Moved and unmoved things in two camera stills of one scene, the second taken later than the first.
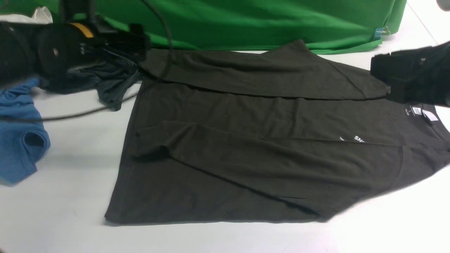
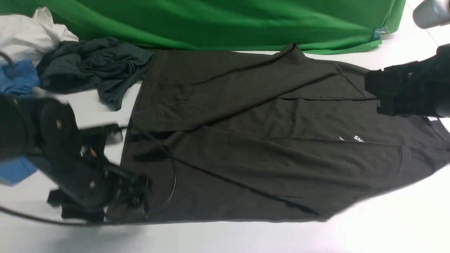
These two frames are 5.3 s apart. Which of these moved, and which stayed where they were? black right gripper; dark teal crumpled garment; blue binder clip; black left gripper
Moved: black left gripper; black right gripper
Stayed: blue binder clip; dark teal crumpled garment
